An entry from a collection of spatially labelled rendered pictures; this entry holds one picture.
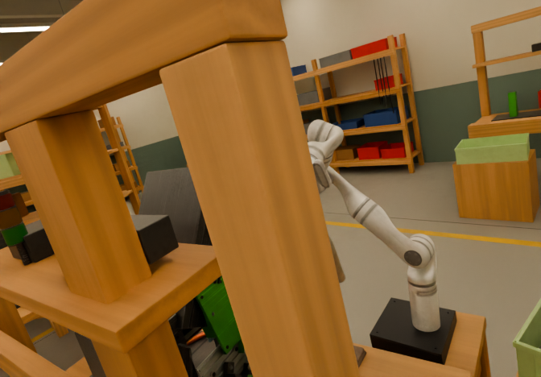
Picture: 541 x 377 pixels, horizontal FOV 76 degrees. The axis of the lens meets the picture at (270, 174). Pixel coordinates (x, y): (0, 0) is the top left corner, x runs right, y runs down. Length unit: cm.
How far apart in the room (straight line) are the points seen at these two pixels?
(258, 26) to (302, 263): 22
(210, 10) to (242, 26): 3
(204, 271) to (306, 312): 33
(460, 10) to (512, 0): 63
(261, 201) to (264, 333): 15
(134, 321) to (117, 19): 41
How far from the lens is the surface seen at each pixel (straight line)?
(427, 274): 131
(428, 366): 130
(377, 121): 617
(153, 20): 35
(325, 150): 98
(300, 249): 34
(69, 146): 62
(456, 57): 622
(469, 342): 146
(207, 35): 30
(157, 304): 60
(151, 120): 1112
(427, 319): 138
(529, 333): 139
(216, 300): 119
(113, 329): 59
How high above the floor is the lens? 180
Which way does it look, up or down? 13 degrees down
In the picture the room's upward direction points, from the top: 14 degrees counter-clockwise
